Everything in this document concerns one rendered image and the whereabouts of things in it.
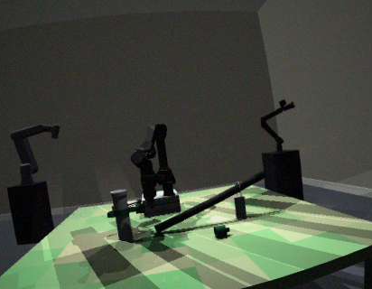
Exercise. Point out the small green cylinder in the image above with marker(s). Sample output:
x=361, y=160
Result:
x=221, y=231

